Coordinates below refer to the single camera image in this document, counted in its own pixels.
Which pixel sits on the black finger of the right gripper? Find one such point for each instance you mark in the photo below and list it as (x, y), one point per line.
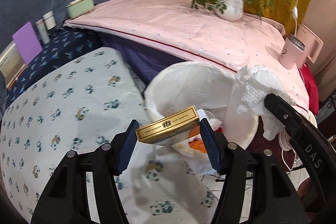
(315, 152)

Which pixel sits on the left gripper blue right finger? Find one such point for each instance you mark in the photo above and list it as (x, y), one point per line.
(216, 146)

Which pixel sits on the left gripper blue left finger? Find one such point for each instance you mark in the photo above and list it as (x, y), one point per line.
(123, 145)

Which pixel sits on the orange plastic bag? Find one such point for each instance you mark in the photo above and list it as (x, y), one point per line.
(195, 141)

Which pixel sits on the gold cigarette box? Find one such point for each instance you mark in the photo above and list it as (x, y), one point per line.
(169, 130)

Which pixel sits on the white paper towel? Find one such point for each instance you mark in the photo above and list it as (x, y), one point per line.
(251, 86)

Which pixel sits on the white lined trash bin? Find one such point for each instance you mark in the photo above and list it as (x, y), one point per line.
(206, 87)

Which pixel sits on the panda print tablecloth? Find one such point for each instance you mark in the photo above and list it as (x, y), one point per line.
(79, 107)

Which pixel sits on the red cloth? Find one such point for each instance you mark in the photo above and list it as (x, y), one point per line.
(311, 88)

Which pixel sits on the pink thermos cup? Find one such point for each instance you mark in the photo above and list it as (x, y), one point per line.
(292, 50)

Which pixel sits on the navy dragonfly print cloth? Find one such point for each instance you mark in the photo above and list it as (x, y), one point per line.
(68, 44)

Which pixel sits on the pink tablecloth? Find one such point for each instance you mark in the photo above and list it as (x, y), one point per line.
(174, 27)

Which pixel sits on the purple card box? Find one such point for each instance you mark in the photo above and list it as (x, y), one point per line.
(27, 43)

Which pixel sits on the beige book box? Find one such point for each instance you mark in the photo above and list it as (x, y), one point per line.
(12, 64)

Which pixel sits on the white ceramic plant pot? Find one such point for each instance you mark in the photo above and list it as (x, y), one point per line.
(230, 10)

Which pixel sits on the white jar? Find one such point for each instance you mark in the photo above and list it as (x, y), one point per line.
(49, 20)

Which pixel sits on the mint green box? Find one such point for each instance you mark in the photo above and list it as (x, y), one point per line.
(79, 7)

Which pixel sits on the white slim bottle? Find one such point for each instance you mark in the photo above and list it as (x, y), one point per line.
(41, 27)

